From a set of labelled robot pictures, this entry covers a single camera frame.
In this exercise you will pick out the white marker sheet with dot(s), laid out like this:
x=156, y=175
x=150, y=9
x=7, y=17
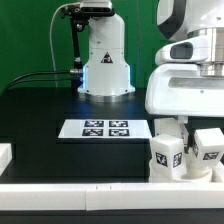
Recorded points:
x=104, y=129

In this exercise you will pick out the grey depth camera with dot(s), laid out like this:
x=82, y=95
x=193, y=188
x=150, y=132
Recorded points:
x=97, y=7

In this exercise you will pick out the black camera stand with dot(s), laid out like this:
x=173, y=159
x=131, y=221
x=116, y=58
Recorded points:
x=78, y=22

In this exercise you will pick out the white round stool seat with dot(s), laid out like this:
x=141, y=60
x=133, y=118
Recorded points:
x=193, y=175

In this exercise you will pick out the white fence bar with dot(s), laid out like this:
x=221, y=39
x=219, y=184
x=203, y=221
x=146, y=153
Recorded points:
x=5, y=156
x=121, y=196

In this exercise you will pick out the white front fence bar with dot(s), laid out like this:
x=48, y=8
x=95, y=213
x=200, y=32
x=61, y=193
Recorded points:
x=121, y=196

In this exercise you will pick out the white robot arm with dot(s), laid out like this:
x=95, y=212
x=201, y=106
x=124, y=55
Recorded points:
x=107, y=75

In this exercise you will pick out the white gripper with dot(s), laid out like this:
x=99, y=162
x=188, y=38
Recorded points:
x=189, y=81

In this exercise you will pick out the white left fence bar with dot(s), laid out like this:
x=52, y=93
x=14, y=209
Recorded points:
x=5, y=156

